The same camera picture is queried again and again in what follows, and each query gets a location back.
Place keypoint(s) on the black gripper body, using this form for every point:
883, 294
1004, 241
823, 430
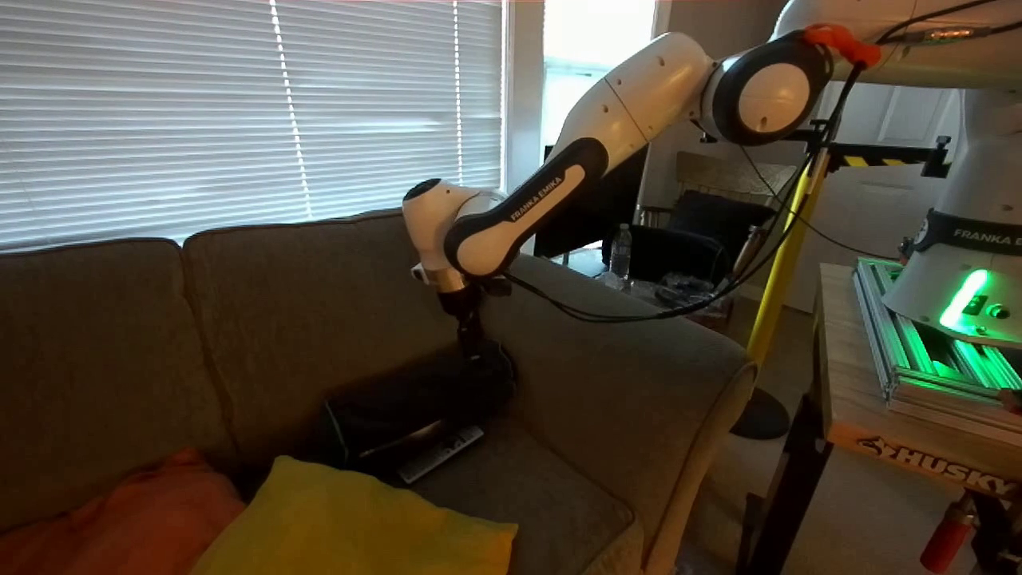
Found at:
475, 316

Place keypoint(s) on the grey Panasonic remote control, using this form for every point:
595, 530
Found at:
443, 454

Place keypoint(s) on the grey fabric sofa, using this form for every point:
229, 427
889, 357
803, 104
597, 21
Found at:
265, 320

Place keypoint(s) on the black bolster cushion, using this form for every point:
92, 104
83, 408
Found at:
415, 411

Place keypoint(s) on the black flat monitor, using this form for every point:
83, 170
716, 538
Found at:
595, 212

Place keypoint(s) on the clear plastic bottle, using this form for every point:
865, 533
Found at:
621, 257

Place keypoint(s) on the yellow cloth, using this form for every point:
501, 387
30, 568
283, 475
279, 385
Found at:
352, 522

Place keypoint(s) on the narrow bright window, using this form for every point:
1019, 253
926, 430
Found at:
584, 53

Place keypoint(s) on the wide white window blinds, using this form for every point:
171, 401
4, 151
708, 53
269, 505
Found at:
212, 108

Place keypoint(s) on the orange pillow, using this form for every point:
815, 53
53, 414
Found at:
117, 522

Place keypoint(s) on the wooden Husky workbench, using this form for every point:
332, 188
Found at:
883, 427

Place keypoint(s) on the white panel door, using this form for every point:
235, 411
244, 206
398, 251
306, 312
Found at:
905, 115

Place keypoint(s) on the yellow pole camera stand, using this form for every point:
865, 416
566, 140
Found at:
792, 243

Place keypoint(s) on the green lit metal base plate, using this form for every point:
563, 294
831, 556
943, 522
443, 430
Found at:
926, 357

